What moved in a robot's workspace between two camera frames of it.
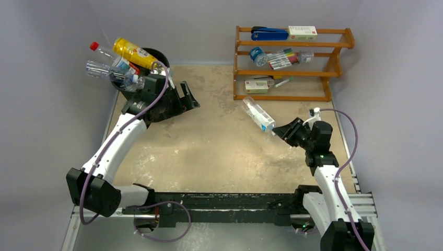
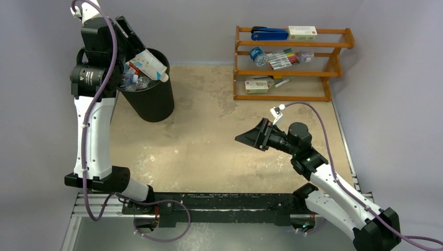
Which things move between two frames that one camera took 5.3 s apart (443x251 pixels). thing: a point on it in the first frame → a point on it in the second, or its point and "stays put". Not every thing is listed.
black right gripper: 292,131 → 264,135
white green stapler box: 256,87 stays put
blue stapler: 264,33 stays put
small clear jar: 305,56 stays put
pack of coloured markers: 282,58 stays put
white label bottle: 257,115 → 149,64
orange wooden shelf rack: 288,64 stays put
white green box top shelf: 302,33 stays put
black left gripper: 187,103 → 124,32
